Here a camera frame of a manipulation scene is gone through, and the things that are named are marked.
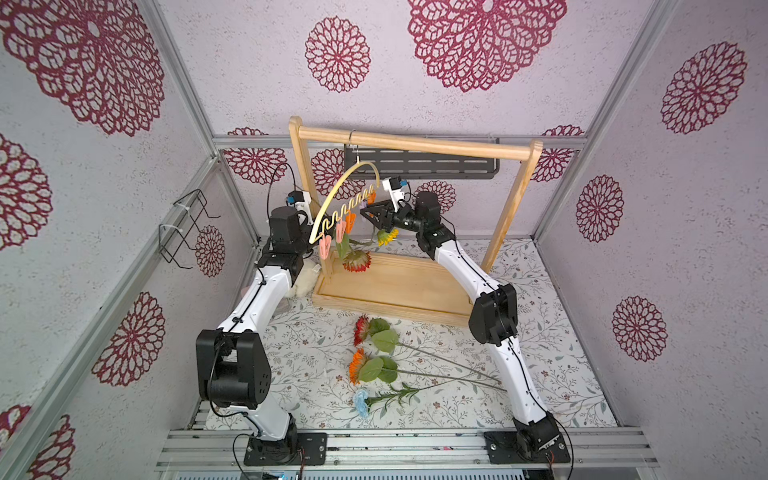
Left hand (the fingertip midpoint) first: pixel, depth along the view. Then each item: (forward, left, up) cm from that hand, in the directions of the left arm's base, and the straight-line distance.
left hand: (337, 218), depth 83 cm
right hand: (+4, -7, +2) cm, 8 cm away
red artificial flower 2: (-24, -14, -27) cm, 38 cm away
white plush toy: (-3, +14, -24) cm, 28 cm away
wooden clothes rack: (-1, -19, -31) cm, 37 cm away
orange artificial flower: (-34, -8, -24) cm, 42 cm away
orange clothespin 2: (+11, -9, -2) cm, 15 cm away
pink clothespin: (-9, -2, +5) cm, 11 cm away
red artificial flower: (-7, -4, -10) cm, 13 cm away
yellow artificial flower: (+6, -13, -14) cm, 20 cm away
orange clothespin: (-5, -4, +3) cm, 7 cm away
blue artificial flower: (-42, -8, -25) cm, 50 cm away
